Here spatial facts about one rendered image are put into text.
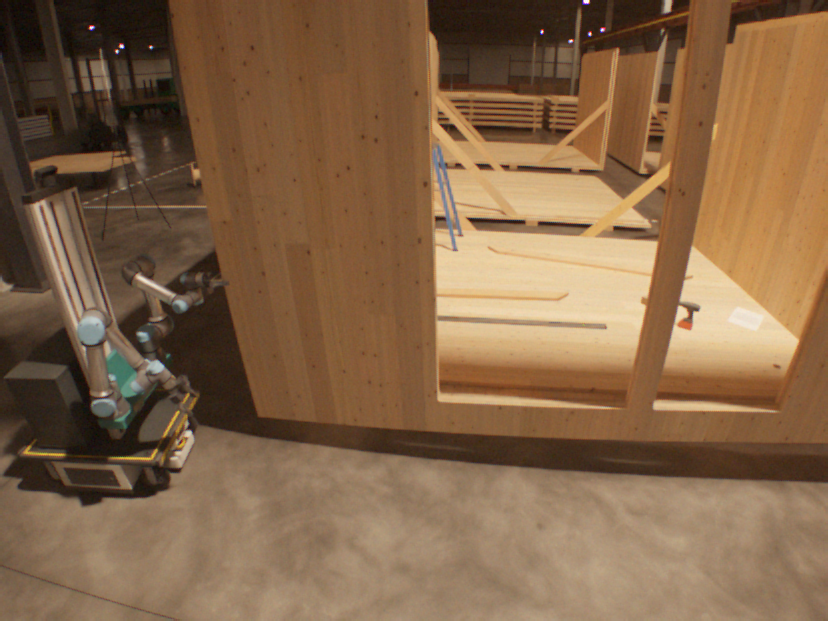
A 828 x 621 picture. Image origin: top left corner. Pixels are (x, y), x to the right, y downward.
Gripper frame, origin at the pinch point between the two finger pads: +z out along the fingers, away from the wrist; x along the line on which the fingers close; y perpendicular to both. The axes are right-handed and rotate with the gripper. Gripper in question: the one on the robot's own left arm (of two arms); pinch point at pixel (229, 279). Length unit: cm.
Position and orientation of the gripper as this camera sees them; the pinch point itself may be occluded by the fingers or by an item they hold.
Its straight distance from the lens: 274.0
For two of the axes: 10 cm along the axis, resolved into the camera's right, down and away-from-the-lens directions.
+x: 1.5, -4.6, 8.7
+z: 9.9, 0.3, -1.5
